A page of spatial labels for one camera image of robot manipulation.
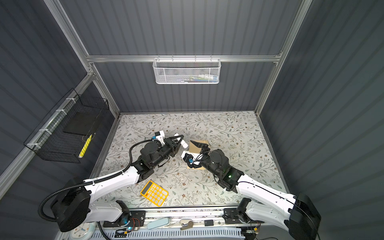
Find light blue eraser case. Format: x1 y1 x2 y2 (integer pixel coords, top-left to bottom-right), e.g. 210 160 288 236
147 218 171 230

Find small metal latch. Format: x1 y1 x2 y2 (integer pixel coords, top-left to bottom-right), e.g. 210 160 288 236
180 219 194 231

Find white analog clock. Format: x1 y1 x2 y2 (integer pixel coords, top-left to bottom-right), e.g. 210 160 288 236
69 222 97 240

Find pens in white basket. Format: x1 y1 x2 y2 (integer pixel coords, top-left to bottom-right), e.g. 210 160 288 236
178 74 219 84

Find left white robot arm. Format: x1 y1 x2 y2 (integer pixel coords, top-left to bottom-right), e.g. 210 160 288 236
50 135 184 232

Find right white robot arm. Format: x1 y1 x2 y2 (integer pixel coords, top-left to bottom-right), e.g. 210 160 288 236
182 143 322 240

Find black wire basket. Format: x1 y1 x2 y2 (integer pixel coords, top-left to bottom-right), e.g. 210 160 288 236
24 91 110 164

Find yellow highlighter pen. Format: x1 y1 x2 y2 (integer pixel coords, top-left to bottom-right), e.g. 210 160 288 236
79 135 93 159

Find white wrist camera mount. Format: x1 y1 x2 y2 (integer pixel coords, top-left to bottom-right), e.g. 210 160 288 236
152 131 165 145
181 150 202 169

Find white glue stick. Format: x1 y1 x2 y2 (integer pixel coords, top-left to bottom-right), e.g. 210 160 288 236
174 133 189 150

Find small black square block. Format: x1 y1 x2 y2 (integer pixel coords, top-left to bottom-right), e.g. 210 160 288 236
204 220 214 227

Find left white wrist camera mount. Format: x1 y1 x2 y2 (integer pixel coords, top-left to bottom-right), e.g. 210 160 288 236
152 131 165 145

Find white wire mesh basket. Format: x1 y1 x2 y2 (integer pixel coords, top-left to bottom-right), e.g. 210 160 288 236
153 60 222 85

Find white slotted cable duct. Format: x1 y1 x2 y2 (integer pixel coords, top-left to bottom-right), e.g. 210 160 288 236
104 227 245 240

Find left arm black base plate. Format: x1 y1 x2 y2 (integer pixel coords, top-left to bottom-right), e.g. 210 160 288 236
103 211 146 228

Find manila paper envelope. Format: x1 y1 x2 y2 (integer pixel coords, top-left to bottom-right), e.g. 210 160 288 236
185 140 210 169

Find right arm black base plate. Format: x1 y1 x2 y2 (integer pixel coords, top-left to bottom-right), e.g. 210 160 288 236
222 208 265 225

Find yellow calculator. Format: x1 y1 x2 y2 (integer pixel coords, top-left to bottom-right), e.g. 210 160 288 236
140 181 169 207

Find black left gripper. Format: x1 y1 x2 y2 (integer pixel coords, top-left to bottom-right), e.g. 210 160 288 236
150 134 182 170

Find black corrugated cable hose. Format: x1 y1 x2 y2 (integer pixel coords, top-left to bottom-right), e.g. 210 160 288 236
37 139 154 240

